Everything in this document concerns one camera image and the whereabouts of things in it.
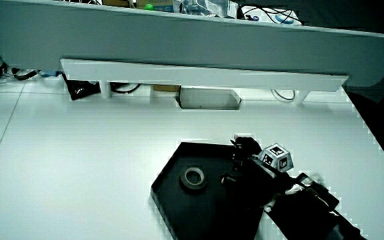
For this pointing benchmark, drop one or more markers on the person's right hand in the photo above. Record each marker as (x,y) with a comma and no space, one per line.
(252,185)

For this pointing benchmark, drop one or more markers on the black plate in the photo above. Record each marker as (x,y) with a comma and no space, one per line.
(192,210)

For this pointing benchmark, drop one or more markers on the black tape roll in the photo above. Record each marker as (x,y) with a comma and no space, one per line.
(185,182)

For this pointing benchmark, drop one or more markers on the person's right forearm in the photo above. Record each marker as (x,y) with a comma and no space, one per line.
(307,213)

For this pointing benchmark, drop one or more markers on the white desk shelf riser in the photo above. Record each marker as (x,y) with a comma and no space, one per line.
(192,75)

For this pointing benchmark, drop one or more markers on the brown cardboard box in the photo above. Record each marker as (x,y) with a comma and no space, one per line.
(166,88)

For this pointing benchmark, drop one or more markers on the grey desk partition panel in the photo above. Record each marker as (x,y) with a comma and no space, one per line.
(178,38)

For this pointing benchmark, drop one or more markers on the clear plastic bag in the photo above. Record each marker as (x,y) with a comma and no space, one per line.
(208,7)

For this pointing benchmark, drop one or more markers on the black plastic bag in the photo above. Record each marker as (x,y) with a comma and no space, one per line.
(80,89)

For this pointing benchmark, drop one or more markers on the green ball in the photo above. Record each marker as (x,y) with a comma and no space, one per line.
(149,6)

